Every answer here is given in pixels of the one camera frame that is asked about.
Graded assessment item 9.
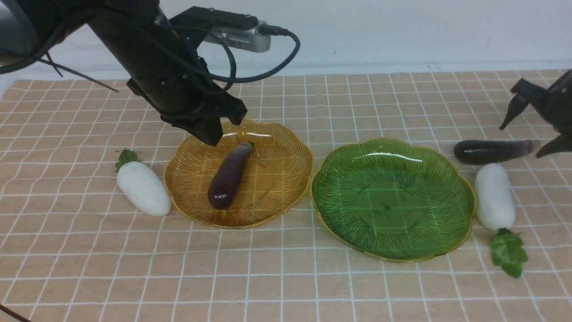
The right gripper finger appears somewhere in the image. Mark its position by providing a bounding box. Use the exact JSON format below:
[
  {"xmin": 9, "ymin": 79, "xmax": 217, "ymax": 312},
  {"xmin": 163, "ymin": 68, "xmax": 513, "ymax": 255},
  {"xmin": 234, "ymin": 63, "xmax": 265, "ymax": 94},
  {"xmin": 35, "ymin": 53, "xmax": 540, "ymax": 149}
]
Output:
[
  {"xmin": 499, "ymin": 94, "xmax": 529, "ymax": 131},
  {"xmin": 535, "ymin": 134, "xmax": 572, "ymax": 158}
]

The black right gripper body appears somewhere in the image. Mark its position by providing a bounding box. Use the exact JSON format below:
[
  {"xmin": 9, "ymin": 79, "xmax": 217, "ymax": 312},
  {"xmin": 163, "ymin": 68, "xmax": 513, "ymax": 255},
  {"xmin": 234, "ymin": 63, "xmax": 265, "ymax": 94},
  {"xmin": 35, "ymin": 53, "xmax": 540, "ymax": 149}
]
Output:
[{"xmin": 510, "ymin": 69, "xmax": 572, "ymax": 134}]

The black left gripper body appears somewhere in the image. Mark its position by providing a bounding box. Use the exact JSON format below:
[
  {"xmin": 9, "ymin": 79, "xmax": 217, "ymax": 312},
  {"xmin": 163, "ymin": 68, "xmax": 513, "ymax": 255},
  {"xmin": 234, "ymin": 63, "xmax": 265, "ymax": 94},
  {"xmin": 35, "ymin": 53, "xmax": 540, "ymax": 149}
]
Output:
[{"xmin": 126, "ymin": 58, "xmax": 247, "ymax": 130}]

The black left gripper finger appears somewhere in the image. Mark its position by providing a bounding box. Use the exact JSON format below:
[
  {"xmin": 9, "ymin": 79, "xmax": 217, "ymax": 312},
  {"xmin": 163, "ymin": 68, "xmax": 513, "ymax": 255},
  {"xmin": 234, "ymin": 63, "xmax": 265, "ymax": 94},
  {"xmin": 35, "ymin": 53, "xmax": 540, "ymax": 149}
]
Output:
[{"xmin": 187, "ymin": 118, "xmax": 223, "ymax": 146}]

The purple eggplant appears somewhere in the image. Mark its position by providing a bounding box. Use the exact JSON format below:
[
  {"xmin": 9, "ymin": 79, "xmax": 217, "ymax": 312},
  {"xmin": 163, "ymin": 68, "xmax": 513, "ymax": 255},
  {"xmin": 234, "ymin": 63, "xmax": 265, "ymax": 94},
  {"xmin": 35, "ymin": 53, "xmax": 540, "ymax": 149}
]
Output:
[
  {"xmin": 208, "ymin": 141, "xmax": 254, "ymax": 209},
  {"xmin": 453, "ymin": 140, "xmax": 541, "ymax": 165}
]

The white radish with leaves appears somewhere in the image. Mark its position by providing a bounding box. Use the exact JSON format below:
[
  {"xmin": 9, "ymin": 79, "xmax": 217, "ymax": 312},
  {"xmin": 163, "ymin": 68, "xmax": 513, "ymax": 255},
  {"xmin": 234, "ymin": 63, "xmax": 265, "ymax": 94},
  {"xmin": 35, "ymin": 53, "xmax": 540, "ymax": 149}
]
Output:
[
  {"xmin": 116, "ymin": 148, "xmax": 172, "ymax": 217},
  {"xmin": 475, "ymin": 163, "xmax": 528, "ymax": 279}
]

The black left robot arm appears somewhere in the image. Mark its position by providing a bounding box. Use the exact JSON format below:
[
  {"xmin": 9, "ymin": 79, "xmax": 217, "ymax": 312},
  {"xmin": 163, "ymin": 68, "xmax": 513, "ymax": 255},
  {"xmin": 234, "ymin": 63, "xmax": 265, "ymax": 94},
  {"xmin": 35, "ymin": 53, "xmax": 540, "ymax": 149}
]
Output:
[{"xmin": 1, "ymin": 0, "xmax": 247, "ymax": 145}]

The amber ribbed glass plate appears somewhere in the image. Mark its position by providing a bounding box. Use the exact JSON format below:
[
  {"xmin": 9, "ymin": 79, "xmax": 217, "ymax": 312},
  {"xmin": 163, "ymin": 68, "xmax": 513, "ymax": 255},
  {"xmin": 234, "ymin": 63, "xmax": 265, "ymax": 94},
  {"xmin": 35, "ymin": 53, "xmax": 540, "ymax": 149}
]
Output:
[{"xmin": 164, "ymin": 120, "xmax": 313, "ymax": 229}]

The green ribbed glass plate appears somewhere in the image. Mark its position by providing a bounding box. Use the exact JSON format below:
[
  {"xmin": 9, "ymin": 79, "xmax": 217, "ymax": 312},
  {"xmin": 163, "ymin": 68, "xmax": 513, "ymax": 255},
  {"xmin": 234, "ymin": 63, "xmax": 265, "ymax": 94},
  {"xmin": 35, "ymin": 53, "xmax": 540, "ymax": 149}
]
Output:
[{"xmin": 311, "ymin": 137, "xmax": 476, "ymax": 263}]

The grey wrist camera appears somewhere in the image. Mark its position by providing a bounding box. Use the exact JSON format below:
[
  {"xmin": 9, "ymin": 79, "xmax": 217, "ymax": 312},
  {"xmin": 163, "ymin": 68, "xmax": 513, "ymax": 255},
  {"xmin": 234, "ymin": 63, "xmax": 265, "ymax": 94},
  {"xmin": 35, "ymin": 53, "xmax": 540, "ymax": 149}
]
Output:
[{"xmin": 170, "ymin": 6, "xmax": 289, "ymax": 53}]

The black camera cable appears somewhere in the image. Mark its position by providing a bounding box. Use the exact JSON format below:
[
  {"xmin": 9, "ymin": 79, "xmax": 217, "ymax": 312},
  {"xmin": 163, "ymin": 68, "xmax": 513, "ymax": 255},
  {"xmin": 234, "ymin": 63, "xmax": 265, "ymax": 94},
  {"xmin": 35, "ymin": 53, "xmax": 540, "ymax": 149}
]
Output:
[{"xmin": 197, "ymin": 27, "xmax": 301, "ymax": 92}]

